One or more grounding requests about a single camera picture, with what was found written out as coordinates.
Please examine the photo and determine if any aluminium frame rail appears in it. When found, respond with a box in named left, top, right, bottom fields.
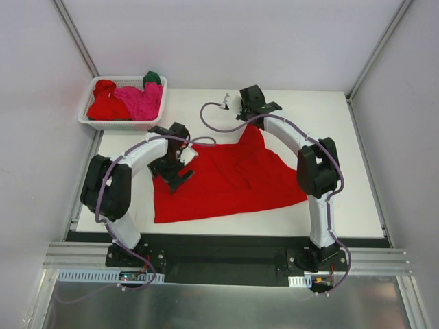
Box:
left=43, top=242, right=415, bottom=276

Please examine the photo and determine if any white cable duct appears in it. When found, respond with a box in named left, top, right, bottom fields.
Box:
left=288, top=274, right=312, bottom=289
left=58, top=269, right=165, bottom=284

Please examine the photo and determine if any left white cable duct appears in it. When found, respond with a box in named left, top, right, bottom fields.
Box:
left=58, top=269, right=165, bottom=284

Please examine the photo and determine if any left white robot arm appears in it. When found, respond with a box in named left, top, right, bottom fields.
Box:
left=80, top=123, right=197, bottom=267

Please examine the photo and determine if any green t shirt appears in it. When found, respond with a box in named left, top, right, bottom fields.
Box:
left=142, top=71, right=162, bottom=86

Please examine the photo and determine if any red t shirt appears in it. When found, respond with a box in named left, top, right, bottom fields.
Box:
left=154, top=125, right=307, bottom=223
left=87, top=80, right=132, bottom=121

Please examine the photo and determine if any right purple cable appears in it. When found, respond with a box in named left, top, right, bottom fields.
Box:
left=200, top=101, right=353, bottom=302

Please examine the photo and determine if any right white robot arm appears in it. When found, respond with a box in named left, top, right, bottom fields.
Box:
left=237, top=85, right=344, bottom=273

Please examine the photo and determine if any pink t shirt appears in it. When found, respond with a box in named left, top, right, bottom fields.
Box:
left=114, top=82, right=163, bottom=121

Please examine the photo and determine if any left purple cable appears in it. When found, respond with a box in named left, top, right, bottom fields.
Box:
left=54, top=135, right=217, bottom=304

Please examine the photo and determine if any purple cable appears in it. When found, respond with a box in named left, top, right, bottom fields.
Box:
left=200, top=101, right=353, bottom=302
left=54, top=135, right=217, bottom=304

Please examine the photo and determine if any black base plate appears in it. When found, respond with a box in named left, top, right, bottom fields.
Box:
left=67, top=231, right=370, bottom=285

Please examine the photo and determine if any white plastic basket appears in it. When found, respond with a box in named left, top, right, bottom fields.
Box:
left=78, top=74, right=167, bottom=131

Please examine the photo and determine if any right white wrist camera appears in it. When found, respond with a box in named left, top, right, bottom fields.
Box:
left=219, top=93, right=230, bottom=110

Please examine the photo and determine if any right white cable duct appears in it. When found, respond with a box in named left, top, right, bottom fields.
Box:
left=288, top=274, right=312, bottom=289

